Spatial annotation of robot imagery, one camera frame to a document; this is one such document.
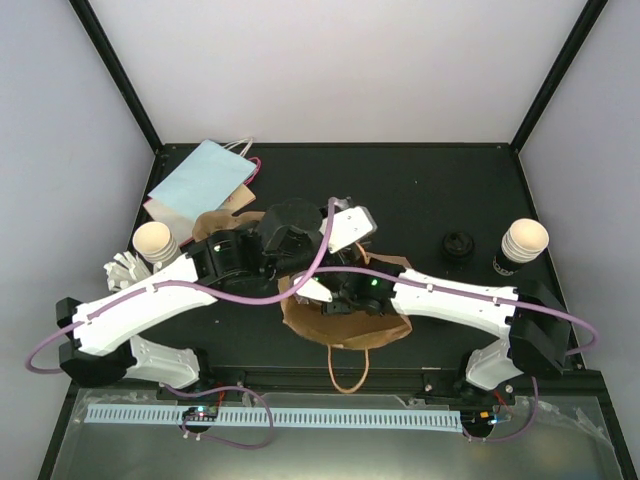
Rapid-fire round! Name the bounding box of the paper cup stack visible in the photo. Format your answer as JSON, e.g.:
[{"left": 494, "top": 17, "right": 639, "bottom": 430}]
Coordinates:
[
  {"left": 132, "top": 221, "right": 180, "bottom": 265},
  {"left": 492, "top": 218, "right": 550, "bottom": 276}
]

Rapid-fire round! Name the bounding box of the right paper cup stack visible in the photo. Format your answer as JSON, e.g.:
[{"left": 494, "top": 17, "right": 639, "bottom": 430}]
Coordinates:
[{"left": 492, "top": 218, "right": 550, "bottom": 276}]

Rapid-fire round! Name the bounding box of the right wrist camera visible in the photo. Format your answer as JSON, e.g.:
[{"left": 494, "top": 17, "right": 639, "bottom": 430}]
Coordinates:
[{"left": 295, "top": 278, "right": 333, "bottom": 303}]

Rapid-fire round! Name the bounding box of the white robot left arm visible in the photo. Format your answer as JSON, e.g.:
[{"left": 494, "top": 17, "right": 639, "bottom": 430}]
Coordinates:
[{"left": 56, "top": 198, "right": 377, "bottom": 399}]

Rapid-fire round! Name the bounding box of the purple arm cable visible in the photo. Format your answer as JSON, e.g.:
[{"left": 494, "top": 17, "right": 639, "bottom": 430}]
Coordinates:
[
  {"left": 289, "top": 267, "right": 600, "bottom": 446},
  {"left": 24, "top": 197, "right": 339, "bottom": 449}
]

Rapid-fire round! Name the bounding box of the left paper cup stack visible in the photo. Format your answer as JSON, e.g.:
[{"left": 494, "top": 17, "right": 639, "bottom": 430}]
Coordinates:
[{"left": 132, "top": 221, "right": 180, "bottom": 265}]

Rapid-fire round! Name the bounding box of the black aluminium rail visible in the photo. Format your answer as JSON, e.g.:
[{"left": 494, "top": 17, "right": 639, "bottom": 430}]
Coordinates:
[{"left": 186, "top": 368, "right": 463, "bottom": 401}]

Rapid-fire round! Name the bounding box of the light blue paper bag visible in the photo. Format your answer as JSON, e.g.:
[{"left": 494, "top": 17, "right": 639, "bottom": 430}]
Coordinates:
[{"left": 149, "top": 140, "right": 256, "bottom": 220}]

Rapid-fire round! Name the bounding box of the small brown paper bag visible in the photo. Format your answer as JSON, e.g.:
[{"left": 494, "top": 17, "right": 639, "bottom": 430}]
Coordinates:
[{"left": 218, "top": 184, "right": 255, "bottom": 212}]

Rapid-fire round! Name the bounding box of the brown pulp cup carrier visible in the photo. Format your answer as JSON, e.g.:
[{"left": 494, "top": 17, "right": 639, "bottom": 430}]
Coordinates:
[{"left": 192, "top": 210, "right": 264, "bottom": 242}]

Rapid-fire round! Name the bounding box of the light blue cable duct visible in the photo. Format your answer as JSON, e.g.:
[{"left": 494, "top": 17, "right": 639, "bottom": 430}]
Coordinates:
[{"left": 84, "top": 404, "right": 463, "bottom": 433}]

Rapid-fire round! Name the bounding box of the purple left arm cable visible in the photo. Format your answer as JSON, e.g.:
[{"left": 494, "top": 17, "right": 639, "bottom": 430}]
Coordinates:
[{"left": 24, "top": 197, "right": 339, "bottom": 449}]

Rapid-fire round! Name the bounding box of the black lid stack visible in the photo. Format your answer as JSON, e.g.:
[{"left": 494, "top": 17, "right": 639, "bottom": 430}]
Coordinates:
[{"left": 441, "top": 231, "right": 475, "bottom": 264}]

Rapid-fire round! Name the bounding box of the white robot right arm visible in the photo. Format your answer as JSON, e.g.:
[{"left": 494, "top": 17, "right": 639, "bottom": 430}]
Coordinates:
[{"left": 316, "top": 263, "right": 571, "bottom": 403}]

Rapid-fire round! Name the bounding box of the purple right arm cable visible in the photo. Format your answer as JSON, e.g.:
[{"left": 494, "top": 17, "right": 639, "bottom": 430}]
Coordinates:
[{"left": 289, "top": 267, "right": 600, "bottom": 446}]

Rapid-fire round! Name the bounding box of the white plastic cutlery bundle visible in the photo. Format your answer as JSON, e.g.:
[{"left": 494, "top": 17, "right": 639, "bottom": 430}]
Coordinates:
[{"left": 103, "top": 251, "right": 151, "bottom": 293}]

